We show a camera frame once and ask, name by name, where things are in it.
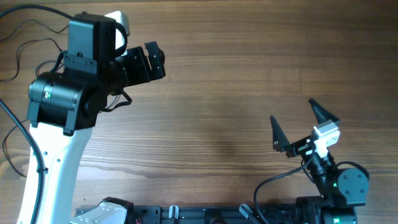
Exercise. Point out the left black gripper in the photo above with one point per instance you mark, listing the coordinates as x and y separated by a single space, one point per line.
143 73

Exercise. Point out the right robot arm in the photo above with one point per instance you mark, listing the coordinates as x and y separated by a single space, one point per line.
342 186

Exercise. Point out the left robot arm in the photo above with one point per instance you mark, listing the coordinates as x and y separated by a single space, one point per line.
63 107

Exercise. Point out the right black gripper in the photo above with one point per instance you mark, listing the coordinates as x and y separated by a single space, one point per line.
281 141

